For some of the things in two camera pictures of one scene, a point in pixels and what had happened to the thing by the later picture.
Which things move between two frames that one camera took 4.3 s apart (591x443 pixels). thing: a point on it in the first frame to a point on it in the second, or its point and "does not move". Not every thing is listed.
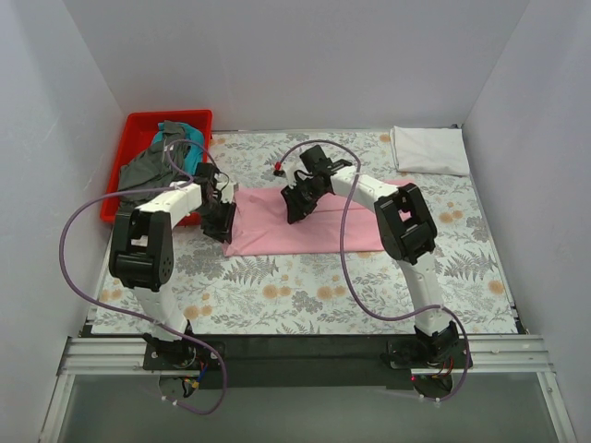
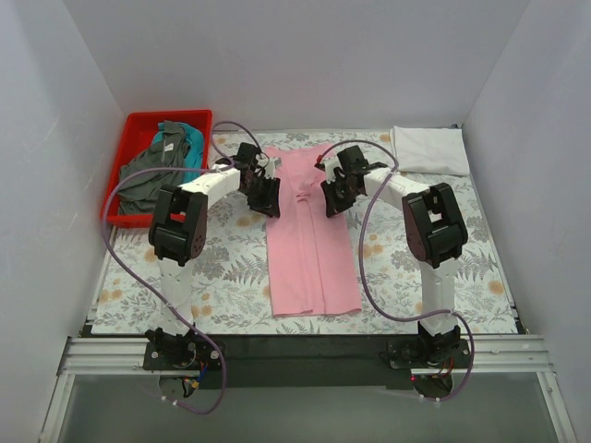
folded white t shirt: [438, 150] does not move
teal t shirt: [195, 154] does not move
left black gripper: [221, 217] to [262, 193]
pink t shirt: [260, 226] to [311, 256]
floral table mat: [367, 293] does not move
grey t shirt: [161, 165] does not move
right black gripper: [300, 198] to [339, 195]
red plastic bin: [137, 134] does not move
